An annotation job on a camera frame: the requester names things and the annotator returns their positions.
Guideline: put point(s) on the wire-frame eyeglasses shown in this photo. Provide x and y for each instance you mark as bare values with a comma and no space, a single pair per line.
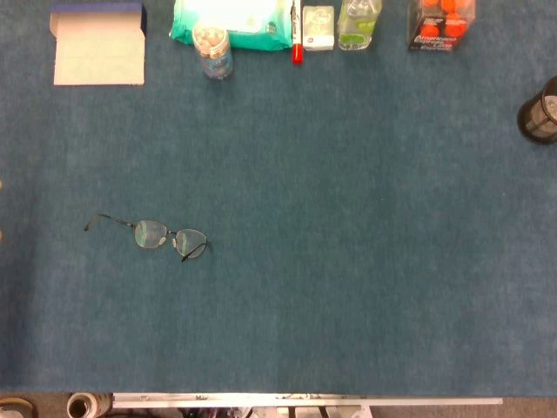
150,235

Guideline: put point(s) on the blue felt table cloth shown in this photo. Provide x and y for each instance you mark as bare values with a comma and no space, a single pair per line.
304,217

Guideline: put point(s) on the red capped white marker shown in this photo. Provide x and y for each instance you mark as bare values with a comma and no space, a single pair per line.
297,52

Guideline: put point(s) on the clear cylindrical candy jar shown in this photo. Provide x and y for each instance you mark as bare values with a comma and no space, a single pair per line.
213,52

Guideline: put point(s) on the small white green box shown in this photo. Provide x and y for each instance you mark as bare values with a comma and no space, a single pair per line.
318,30

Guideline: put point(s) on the teal wet wipes pack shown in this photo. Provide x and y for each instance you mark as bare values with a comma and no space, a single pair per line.
252,26

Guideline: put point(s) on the clear bottle green label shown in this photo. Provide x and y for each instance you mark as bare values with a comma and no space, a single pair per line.
359,26

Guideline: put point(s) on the open blue cardboard box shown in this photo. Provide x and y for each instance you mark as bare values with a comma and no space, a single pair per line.
100,56

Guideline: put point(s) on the clear coffee capsule box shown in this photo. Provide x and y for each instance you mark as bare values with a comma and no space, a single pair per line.
439,26

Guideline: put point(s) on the clear tape roll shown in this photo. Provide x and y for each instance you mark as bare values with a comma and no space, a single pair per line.
98,405

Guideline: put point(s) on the black mesh pen holder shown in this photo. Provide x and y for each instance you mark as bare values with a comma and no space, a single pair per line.
537,117

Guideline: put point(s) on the aluminium table edge rail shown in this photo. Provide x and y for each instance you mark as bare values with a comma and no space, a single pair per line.
304,399

